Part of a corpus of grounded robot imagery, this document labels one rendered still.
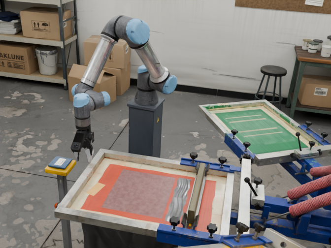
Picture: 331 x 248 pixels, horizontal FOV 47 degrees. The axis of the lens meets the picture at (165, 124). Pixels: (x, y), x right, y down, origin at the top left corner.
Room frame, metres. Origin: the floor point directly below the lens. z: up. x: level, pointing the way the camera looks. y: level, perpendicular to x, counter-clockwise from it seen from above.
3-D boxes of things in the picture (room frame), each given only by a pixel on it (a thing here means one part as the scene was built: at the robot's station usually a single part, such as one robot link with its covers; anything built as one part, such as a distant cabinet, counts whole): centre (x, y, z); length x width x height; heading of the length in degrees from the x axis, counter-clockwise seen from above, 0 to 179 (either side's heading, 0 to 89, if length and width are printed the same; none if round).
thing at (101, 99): (1.73, 0.35, 1.38); 0.11 x 0.11 x 0.08; 49
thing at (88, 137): (1.65, 0.40, 1.22); 0.09 x 0.08 x 0.12; 169
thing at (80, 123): (1.64, 0.41, 1.30); 0.08 x 0.08 x 0.05
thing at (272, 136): (2.21, -0.69, 1.05); 1.08 x 0.61 x 0.23; 19
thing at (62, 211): (1.55, 0.04, 0.97); 0.79 x 0.58 x 0.04; 79
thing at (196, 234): (1.23, -0.14, 0.98); 0.30 x 0.05 x 0.07; 79
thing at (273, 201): (1.45, -0.51, 1.02); 0.17 x 0.06 x 0.05; 79
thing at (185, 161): (1.78, -0.24, 0.97); 0.30 x 0.05 x 0.07; 79
